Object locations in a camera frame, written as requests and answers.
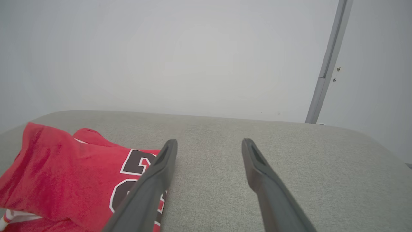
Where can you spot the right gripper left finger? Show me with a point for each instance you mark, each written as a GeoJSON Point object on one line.
{"type": "Point", "coordinates": [151, 193]}

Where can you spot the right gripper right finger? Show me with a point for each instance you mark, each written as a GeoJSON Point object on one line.
{"type": "Point", "coordinates": [273, 199]}

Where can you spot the red and white jersey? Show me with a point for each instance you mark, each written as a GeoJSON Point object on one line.
{"type": "Point", "coordinates": [64, 174]}

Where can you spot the grey metal post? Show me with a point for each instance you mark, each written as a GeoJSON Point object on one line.
{"type": "Point", "coordinates": [331, 54]}

